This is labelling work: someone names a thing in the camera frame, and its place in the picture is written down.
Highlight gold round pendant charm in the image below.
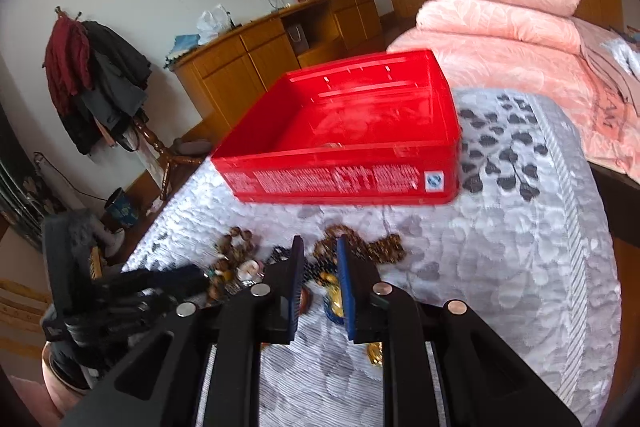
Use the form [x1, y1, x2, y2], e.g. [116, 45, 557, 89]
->
[320, 272, 383, 366]

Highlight black bead necklace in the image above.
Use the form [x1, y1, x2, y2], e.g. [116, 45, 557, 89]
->
[269, 245, 327, 287]

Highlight wooden coat stand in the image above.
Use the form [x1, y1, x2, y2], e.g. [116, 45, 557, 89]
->
[54, 5, 206, 203]

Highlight white grey quilted bedspread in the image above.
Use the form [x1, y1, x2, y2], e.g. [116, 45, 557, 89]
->
[126, 89, 621, 426]

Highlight red plastic box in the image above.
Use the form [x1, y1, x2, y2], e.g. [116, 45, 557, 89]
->
[210, 49, 461, 205]

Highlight wooden sideboard cabinet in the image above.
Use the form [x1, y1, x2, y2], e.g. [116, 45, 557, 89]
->
[171, 0, 385, 143]

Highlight coats on rack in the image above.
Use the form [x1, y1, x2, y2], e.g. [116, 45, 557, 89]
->
[41, 11, 153, 156]

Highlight blue folded cloth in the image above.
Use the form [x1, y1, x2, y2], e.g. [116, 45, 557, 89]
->
[164, 34, 200, 68]

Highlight white plastic bag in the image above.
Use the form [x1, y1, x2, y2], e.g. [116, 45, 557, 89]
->
[196, 4, 233, 46]

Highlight grey paper bag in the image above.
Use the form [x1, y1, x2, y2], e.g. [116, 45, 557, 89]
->
[285, 24, 309, 56]

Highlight pink bed sheet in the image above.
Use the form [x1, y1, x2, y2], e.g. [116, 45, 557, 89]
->
[387, 28, 639, 181]

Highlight lower pink folded quilt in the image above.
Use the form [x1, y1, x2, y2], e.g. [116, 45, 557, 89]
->
[416, 0, 582, 55]

